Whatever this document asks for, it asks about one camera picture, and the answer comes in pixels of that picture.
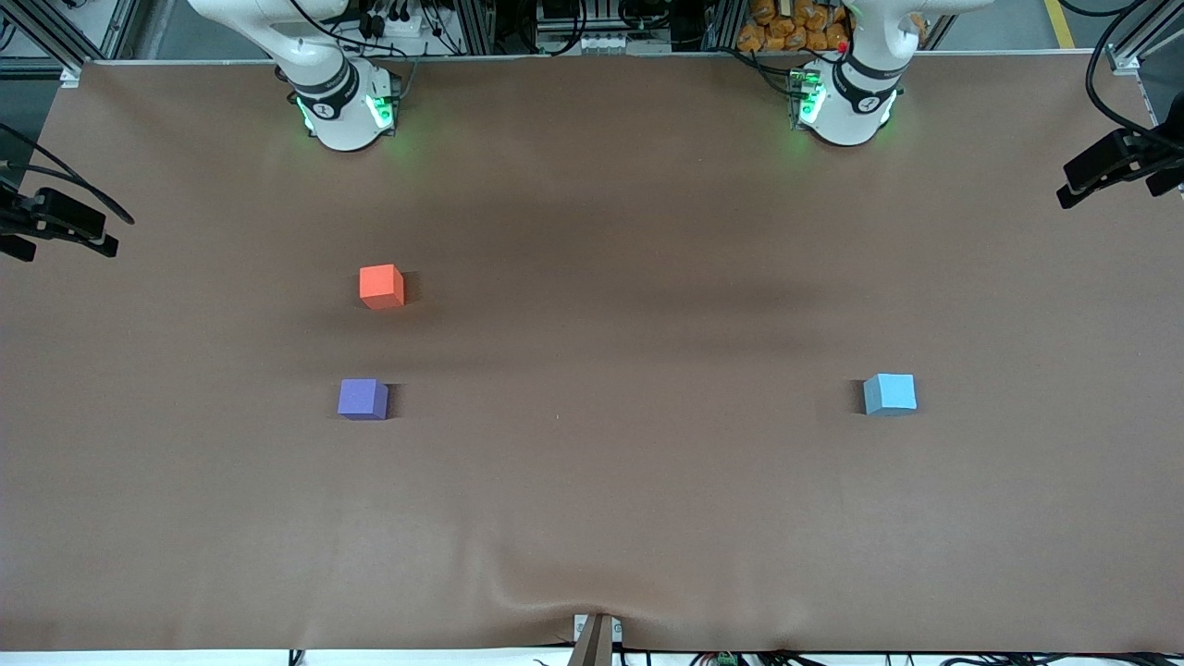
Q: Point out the aluminium frame profile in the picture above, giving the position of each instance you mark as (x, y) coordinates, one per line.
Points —
(1138, 42)
(720, 23)
(476, 26)
(55, 42)

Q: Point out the purple foam block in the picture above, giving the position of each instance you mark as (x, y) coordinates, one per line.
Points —
(363, 400)

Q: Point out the green terminal connector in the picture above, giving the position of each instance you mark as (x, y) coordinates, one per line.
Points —
(726, 659)

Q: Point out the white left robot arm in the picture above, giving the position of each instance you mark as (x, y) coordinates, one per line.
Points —
(846, 111)

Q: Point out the brown wooden post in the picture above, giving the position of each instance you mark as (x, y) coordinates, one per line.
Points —
(594, 647)

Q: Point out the orange foam block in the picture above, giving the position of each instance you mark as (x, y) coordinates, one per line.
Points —
(381, 287)

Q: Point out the white metal bracket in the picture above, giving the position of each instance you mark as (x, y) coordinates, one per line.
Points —
(580, 625)

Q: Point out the light blue foam block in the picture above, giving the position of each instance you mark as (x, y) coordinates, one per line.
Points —
(890, 395)

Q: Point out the white connector block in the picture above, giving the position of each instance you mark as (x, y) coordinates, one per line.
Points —
(592, 43)

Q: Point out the white power strip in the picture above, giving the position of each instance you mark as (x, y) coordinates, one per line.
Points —
(407, 26)

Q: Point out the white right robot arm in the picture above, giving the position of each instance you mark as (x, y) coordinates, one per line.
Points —
(338, 111)

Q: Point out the brown table cover sheet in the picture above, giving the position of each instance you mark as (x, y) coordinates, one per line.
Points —
(592, 481)

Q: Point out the pile of orange packets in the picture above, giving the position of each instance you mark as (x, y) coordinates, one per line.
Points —
(772, 28)

